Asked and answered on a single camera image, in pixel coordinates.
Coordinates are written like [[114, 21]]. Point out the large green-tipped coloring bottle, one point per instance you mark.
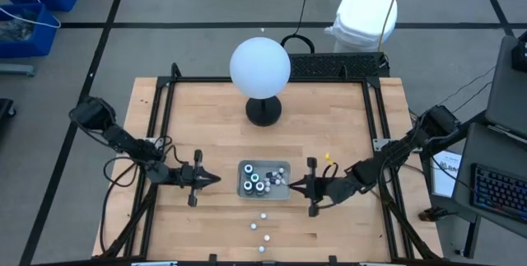
[[255, 177]]

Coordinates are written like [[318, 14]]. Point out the black aluminium table frame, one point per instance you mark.
[[329, 80]]

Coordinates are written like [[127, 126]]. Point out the grey metal floor bar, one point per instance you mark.
[[16, 69]]

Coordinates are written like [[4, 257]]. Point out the grey desk panel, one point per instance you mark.
[[506, 93]]

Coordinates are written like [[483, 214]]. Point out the grey desk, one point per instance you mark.
[[473, 150]]

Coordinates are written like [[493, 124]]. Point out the small dark red dropper bottle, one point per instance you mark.
[[263, 216]]

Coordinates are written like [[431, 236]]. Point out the small white-capped dropper bottle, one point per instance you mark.
[[275, 181], [253, 226], [281, 170]]

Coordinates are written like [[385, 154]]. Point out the white covered bin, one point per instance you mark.
[[362, 15]]

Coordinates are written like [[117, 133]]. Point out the black floor clamp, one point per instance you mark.
[[430, 214]]

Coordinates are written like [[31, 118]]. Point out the large purple-tipped coloring bottle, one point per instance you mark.
[[259, 186]]

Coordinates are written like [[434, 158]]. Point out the black backlit keyboard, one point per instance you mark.
[[498, 192]]

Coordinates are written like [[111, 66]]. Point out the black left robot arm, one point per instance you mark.
[[123, 140]]

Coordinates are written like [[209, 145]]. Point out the large black-tipped coloring bottle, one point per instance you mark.
[[248, 186]]

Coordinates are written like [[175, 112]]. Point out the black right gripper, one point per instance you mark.
[[319, 188]]

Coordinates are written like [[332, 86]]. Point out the white paper sheet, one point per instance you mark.
[[444, 179]]

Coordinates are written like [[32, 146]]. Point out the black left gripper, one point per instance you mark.
[[191, 175]]

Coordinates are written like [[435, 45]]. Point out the black perforated equipment case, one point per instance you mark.
[[333, 66]]

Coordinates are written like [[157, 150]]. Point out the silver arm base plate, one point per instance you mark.
[[379, 144], [149, 140]]

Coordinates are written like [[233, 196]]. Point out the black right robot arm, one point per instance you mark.
[[395, 152]]

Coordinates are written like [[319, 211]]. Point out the black box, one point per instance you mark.
[[520, 56]]

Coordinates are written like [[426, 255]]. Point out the blue plastic crate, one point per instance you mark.
[[41, 39]]

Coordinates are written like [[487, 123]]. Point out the large blue-tipped coloring bottle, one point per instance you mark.
[[248, 169]]

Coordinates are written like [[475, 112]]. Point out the grey plastic bin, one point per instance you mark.
[[284, 194]]

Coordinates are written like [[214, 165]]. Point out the small Red Sunset dropper bottle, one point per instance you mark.
[[271, 174]]

